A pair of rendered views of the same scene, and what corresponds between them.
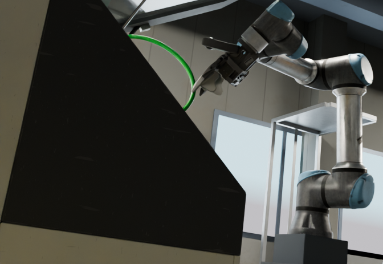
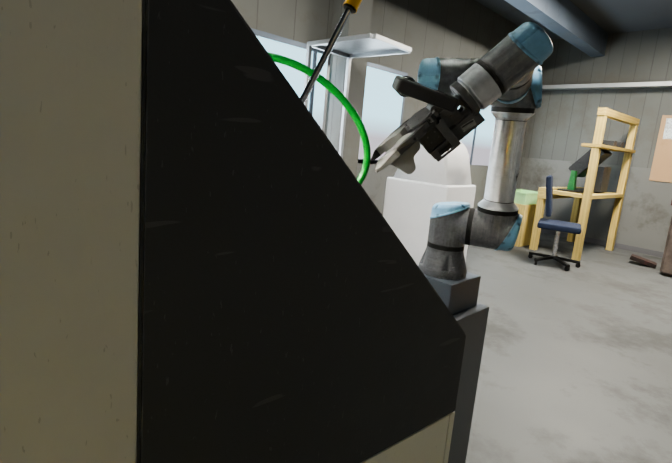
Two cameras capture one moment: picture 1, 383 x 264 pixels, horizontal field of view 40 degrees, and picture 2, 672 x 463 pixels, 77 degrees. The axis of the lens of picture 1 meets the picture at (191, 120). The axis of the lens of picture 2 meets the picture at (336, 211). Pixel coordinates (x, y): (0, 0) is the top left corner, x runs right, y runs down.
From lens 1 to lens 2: 0.99 m
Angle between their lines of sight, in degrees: 33
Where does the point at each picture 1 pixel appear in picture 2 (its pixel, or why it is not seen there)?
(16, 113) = (118, 385)
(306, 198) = (447, 237)
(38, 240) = not seen: outside the picture
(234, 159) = not seen: hidden behind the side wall
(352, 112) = (517, 143)
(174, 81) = not seen: outside the picture
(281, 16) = (539, 57)
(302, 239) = (446, 290)
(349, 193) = (501, 240)
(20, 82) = (111, 315)
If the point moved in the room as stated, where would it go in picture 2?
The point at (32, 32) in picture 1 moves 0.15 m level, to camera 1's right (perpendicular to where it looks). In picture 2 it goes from (113, 176) to (279, 184)
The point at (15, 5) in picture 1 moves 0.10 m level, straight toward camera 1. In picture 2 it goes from (40, 102) to (68, 101)
